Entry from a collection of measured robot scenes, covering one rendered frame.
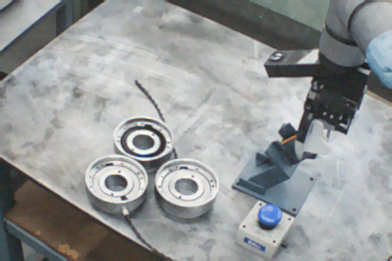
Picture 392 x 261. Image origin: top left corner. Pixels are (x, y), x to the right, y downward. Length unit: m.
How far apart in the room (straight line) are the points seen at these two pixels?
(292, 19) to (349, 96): 1.87
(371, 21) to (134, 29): 0.75
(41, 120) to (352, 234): 0.61
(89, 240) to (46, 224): 0.10
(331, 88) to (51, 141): 0.52
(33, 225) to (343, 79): 0.74
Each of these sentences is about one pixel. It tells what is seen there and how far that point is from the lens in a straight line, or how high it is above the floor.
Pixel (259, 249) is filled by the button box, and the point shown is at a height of 0.82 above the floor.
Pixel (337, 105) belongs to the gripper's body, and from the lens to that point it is 1.01.
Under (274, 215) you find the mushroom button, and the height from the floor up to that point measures 0.87.
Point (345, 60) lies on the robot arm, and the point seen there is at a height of 1.13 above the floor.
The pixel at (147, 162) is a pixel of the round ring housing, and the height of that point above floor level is 0.83.
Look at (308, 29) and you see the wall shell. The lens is 2.86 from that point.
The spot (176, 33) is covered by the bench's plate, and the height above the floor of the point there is 0.80.
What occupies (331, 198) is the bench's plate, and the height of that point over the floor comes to 0.80.
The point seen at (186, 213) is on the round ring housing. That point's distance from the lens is 1.12.
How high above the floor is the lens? 1.69
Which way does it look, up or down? 44 degrees down
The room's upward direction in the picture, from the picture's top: 9 degrees clockwise
